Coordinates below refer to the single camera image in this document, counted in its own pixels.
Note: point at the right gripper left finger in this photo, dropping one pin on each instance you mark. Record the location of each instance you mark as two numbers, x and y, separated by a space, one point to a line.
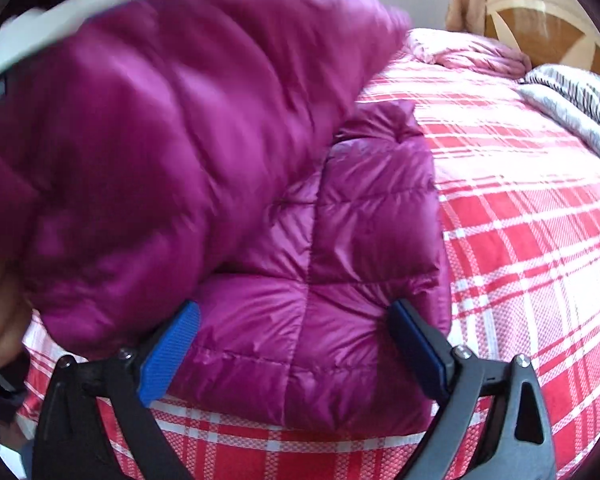
71 441

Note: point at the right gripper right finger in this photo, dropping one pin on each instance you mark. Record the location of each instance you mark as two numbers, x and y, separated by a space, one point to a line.
516 439

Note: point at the magenta puffer jacket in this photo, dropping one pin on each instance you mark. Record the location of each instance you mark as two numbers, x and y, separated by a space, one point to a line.
143 153

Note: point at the grey floral pillow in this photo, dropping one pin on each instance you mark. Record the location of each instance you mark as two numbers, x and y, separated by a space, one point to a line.
552 104

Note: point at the striped pillow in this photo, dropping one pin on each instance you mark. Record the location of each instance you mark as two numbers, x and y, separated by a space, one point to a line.
579 87

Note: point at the pink folded quilt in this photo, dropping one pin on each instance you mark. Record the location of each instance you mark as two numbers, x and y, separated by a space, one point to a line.
463 51

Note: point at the wooden bed headboard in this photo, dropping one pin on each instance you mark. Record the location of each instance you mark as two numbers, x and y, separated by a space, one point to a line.
548 31

